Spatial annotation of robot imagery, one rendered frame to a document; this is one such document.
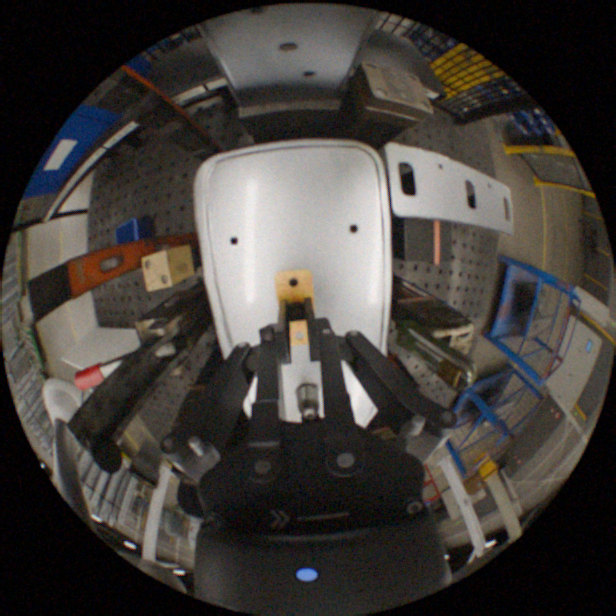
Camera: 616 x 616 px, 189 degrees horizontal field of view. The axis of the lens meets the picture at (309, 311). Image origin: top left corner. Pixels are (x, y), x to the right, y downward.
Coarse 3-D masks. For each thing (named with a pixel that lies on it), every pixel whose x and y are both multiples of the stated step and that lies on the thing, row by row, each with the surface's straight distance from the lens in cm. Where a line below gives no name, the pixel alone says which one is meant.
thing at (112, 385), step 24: (168, 336) 22; (144, 360) 20; (168, 360) 23; (120, 384) 19; (144, 384) 22; (96, 408) 18; (120, 408) 20; (72, 432) 18; (96, 432) 19; (120, 432) 19; (96, 456) 16; (120, 456) 16
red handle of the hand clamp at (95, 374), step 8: (168, 344) 23; (160, 352) 23; (168, 352) 23; (112, 360) 26; (120, 360) 25; (88, 368) 27; (96, 368) 26; (104, 368) 26; (112, 368) 25; (80, 376) 28; (88, 376) 27; (96, 376) 26; (104, 376) 26; (80, 384) 28; (88, 384) 28; (96, 384) 27
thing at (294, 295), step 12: (276, 276) 21; (288, 276) 21; (300, 276) 21; (276, 288) 22; (288, 288) 22; (300, 288) 22; (312, 288) 22; (288, 300) 22; (300, 300) 22; (312, 300) 22; (288, 312) 22; (300, 312) 22; (300, 324) 23
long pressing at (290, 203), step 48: (288, 144) 26; (336, 144) 26; (240, 192) 24; (288, 192) 23; (336, 192) 24; (384, 192) 26; (240, 240) 24; (288, 240) 23; (336, 240) 23; (384, 240) 26; (240, 288) 24; (336, 288) 24; (384, 288) 26; (240, 336) 27; (384, 336) 29; (288, 384) 31
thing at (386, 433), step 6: (378, 414) 62; (372, 420) 61; (378, 420) 61; (366, 426) 60; (372, 426) 59; (378, 426) 59; (384, 426) 60; (378, 432) 58; (384, 432) 58; (390, 432) 58; (384, 438) 57; (390, 438) 58; (396, 438) 58; (396, 444) 57
